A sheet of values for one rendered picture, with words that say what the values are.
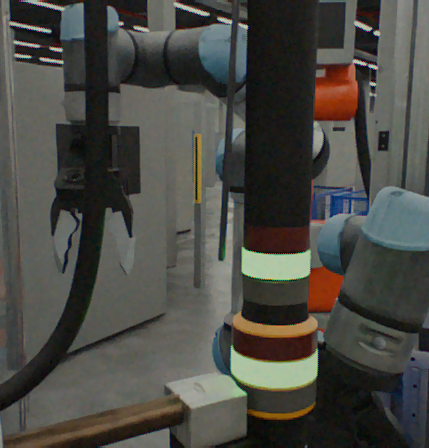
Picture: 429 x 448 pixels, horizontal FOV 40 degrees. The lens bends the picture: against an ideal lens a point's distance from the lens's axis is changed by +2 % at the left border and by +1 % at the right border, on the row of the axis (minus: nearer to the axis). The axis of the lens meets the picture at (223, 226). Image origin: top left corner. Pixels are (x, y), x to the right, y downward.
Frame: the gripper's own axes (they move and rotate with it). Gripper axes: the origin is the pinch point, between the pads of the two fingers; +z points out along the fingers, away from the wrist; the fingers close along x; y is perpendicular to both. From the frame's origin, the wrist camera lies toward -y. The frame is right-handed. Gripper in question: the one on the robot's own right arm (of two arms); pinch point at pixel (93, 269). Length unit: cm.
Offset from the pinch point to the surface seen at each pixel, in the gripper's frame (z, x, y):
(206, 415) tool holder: -6, -22, -54
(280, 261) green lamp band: -13, -25, -52
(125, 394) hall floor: 148, 66, 275
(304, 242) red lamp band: -14, -26, -51
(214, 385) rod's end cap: -7, -22, -53
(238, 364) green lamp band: -8, -23, -52
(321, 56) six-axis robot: -72, -57, 347
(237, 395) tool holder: -7, -23, -53
